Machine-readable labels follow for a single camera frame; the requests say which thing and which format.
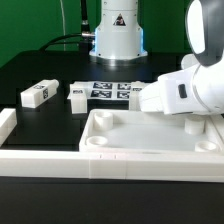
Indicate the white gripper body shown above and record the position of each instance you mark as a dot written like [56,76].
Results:
[172,93]

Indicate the white desk top tray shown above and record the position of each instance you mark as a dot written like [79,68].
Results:
[124,131]

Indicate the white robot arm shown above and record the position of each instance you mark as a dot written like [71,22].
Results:
[197,88]

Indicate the marker sheet with tags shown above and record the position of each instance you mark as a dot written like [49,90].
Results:
[117,91]

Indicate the white U-shaped fence frame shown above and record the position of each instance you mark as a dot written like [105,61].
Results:
[202,167]

